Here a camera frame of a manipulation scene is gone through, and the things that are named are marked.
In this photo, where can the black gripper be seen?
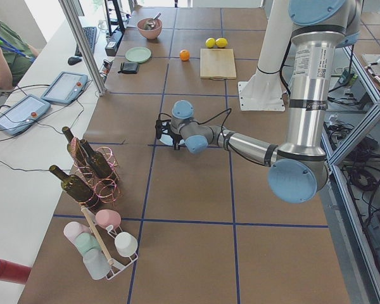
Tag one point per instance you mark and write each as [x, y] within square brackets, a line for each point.
[177, 139]

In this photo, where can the orange fruit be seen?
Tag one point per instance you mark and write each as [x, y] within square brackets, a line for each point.
[184, 55]

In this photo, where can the light blue plate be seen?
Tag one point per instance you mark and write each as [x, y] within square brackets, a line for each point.
[169, 141]

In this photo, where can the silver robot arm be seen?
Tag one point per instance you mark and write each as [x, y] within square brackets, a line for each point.
[290, 87]

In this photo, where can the light green plate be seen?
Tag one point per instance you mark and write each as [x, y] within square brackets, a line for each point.
[138, 54]

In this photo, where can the bamboo cutting board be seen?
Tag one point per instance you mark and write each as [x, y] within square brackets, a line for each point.
[217, 64]

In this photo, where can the upper yellow lemon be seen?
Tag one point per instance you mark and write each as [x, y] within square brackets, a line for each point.
[210, 43]

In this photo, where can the yellow lemon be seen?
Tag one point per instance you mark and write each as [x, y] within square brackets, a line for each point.
[221, 42]
[210, 43]

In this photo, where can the dark green wine bottle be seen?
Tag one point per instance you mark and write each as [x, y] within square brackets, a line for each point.
[75, 187]

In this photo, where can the lower yellow lemon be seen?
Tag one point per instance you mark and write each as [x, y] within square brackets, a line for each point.
[221, 42]

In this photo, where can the pink bowl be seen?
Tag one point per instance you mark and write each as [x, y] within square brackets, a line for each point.
[147, 32]

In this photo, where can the far blue teach pendant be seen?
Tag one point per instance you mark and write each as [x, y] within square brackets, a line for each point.
[65, 88]

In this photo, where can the blue teach pendant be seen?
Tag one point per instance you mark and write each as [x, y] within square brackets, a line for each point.
[22, 115]
[65, 88]

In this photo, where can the metal spoon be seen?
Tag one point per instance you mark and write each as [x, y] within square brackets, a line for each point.
[151, 22]

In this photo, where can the white cup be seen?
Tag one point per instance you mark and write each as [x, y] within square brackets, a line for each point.
[126, 244]

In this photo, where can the black computer mouse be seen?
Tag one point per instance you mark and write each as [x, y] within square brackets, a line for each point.
[73, 60]

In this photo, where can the black keyboard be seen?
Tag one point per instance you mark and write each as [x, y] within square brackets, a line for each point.
[90, 35]

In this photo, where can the pale pink cup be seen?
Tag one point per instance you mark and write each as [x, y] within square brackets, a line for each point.
[73, 229]

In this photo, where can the mint green cup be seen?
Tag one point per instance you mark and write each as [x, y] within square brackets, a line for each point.
[85, 242]

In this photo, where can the pale blue cup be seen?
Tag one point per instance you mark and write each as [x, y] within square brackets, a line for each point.
[96, 264]

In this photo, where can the near blue teach pendant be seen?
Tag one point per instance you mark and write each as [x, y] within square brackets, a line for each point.
[22, 115]

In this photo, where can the seated person green shirt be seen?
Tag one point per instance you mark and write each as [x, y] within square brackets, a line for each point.
[16, 57]

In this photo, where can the red cylinder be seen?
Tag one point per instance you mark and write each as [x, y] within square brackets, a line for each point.
[14, 272]

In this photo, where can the copper wire bottle rack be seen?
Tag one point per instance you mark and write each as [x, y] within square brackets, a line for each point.
[107, 193]

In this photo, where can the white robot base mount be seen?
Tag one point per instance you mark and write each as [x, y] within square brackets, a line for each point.
[263, 91]

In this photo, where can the white wire cup rack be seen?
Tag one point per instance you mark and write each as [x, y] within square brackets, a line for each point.
[115, 250]

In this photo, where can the wooden rack handle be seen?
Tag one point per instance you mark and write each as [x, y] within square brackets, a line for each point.
[94, 230]

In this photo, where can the aluminium frame post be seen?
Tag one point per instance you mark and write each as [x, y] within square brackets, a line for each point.
[73, 20]

